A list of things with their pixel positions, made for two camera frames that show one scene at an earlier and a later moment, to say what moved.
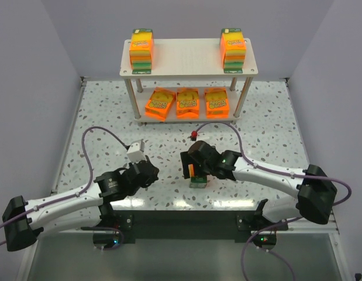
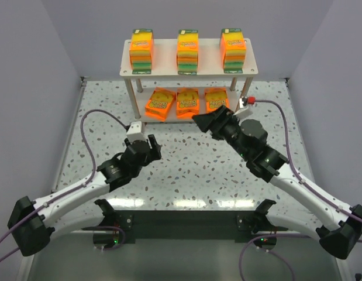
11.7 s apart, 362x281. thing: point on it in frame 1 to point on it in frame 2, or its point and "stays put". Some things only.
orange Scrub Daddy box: (158, 106) stays put
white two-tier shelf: (190, 57) stays put
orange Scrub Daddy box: (217, 105) stays put
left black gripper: (151, 171) to (153, 147)
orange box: (188, 103) stays put
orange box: (197, 182) to (188, 52)
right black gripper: (186, 165) to (219, 123)
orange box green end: (233, 50) stays put
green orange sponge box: (141, 51) stays put
